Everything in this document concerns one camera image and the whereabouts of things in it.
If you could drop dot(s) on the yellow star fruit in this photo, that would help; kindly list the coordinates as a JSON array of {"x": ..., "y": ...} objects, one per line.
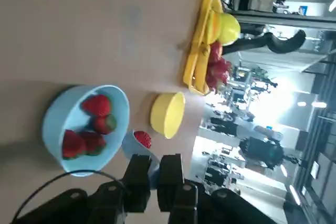
[{"x": 212, "y": 27}]

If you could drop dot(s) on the yellow plastic tray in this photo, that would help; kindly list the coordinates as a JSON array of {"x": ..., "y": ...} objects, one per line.
[{"x": 191, "y": 61}]

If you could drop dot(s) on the light blue bowl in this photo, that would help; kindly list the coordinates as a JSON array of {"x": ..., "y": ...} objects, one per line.
[{"x": 56, "y": 119}]

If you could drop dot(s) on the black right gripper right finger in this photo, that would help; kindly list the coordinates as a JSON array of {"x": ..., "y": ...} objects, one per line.
[{"x": 170, "y": 182}]

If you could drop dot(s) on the red apple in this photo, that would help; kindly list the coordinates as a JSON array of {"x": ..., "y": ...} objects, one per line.
[{"x": 216, "y": 52}]

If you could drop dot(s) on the red strawberry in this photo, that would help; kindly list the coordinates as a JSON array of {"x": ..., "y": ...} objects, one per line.
[
  {"x": 143, "y": 138},
  {"x": 73, "y": 145},
  {"x": 103, "y": 125},
  {"x": 97, "y": 104},
  {"x": 95, "y": 142}
]

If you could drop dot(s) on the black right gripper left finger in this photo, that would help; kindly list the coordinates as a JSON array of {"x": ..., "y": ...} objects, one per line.
[{"x": 136, "y": 182}]

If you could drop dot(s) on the black curved stand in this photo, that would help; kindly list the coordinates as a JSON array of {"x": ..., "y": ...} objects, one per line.
[{"x": 283, "y": 44}]

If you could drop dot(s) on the pink dragon fruit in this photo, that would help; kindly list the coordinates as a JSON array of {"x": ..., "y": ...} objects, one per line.
[{"x": 218, "y": 74}]

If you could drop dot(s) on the yellow bowl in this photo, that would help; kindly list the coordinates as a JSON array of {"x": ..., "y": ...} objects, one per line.
[{"x": 160, "y": 113}]

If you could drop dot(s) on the black background machine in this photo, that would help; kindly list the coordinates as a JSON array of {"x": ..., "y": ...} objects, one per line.
[{"x": 262, "y": 153}]

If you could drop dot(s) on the pale blue plastic spoon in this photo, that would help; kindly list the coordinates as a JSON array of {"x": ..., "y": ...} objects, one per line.
[{"x": 131, "y": 146}]

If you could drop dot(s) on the yellow-green round fruit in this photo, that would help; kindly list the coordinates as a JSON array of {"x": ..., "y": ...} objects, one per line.
[{"x": 231, "y": 28}]

